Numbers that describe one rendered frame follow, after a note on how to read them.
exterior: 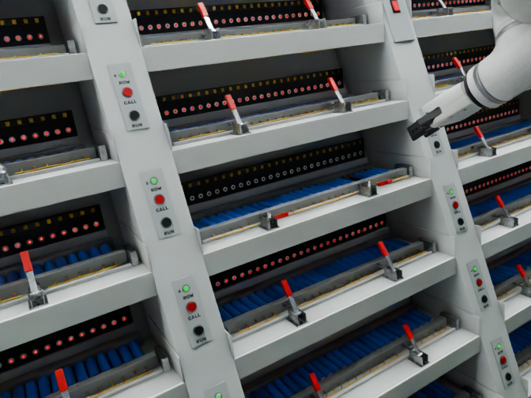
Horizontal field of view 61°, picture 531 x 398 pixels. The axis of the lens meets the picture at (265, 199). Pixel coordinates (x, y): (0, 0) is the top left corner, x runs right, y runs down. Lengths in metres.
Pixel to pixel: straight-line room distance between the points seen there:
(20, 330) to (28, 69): 0.42
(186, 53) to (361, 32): 0.45
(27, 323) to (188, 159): 0.38
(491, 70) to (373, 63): 0.45
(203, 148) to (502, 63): 0.53
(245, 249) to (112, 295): 0.25
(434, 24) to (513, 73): 0.53
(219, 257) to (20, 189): 0.35
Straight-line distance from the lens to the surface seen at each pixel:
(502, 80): 0.86
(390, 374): 1.11
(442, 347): 1.20
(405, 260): 1.15
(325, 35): 1.10
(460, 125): 1.55
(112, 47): 0.89
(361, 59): 1.28
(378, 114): 1.11
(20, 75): 0.87
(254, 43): 1.00
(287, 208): 0.97
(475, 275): 1.24
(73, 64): 0.88
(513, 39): 0.86
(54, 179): 0.81
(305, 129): 0.98
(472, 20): 1.47
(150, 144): 0.84
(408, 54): 1.23
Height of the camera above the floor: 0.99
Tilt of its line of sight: 1 degrees up
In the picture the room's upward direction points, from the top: 17 degrees counter-clockwise
